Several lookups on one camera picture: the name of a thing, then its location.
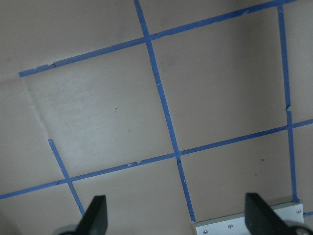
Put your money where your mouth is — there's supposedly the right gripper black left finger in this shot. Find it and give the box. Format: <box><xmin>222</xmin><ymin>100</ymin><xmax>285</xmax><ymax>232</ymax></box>
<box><xmin>74</xmin><ymin>195</ymin><xmax>108</xmax><ymax>235</ymax></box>

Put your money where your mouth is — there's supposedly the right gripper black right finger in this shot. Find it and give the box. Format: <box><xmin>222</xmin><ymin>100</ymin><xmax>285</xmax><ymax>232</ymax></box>
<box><xmin>245</xmin><ymin>193</ymin><xmax>291</xmax><ymax>235</ymax></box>

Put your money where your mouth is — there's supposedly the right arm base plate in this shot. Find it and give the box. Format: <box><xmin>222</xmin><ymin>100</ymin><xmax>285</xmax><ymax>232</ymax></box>
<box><xmin>194</xmin><ymin>202</ymin><xmax>304</xmax><ymax>235</ymax></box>

